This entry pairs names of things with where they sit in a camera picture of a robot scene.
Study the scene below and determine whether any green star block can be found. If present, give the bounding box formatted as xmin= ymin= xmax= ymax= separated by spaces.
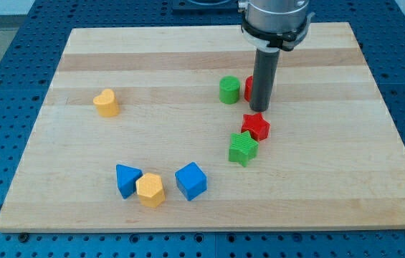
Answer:
xmin=228 ymin=130 xmax=259 ymax=167

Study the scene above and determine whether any red star block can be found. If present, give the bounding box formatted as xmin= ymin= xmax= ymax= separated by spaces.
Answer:
xmin=241 ymin=113 xmax=270 ymax=141

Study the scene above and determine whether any green cylinder block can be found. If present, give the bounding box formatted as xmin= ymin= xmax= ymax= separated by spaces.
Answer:
xmin=219 ymin=76 xmax=240 ymax=105

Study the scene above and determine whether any blue cube block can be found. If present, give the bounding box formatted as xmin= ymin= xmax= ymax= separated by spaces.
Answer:
xmin=175 ymin=162 xmax=207 ymax=201

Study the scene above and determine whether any wooden board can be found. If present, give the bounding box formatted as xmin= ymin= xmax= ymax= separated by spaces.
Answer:
xmin=0 ymin=22 xmax=405 ymax=233

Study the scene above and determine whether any red cylinder block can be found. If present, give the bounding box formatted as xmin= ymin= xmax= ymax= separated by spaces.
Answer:
xmin=244 ymin=75 xmax=253 ymax=102

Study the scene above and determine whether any yellow hexagon block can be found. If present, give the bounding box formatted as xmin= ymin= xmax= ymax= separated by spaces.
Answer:
xmin=135 ymin=173 xmax=166 ymax=208

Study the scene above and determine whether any blue triangle block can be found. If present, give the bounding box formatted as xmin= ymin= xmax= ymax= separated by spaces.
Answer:
xmin=115 ymin=164 xmax=143 ymax=199

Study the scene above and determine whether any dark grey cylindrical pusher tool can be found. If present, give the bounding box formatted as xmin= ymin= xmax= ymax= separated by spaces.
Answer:
xmin=249 ymin=49 xmax=280 ymax=112

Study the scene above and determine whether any yellow heart block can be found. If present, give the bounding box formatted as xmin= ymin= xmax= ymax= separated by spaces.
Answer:
xmin=93 ymin=89 xmax=120 ymax=118

